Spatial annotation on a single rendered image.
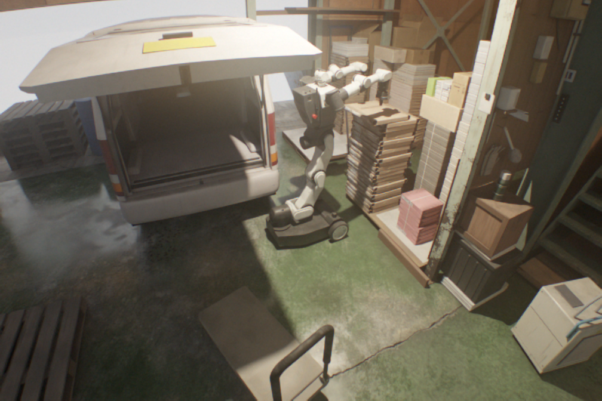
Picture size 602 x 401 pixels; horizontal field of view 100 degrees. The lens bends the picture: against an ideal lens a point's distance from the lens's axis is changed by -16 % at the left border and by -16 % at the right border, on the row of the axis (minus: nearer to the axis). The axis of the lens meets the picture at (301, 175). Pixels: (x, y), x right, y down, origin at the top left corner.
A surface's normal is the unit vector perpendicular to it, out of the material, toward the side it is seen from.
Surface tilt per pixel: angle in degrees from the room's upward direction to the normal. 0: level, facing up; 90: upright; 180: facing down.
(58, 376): 0
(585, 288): 0
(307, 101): 90
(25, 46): 90
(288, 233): 0
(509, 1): 90
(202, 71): 106
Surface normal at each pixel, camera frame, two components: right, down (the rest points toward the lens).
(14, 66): 0.38, 0.47
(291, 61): 0.43, 0.68
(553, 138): -0.92, 0.20
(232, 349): 0.00, -0.86
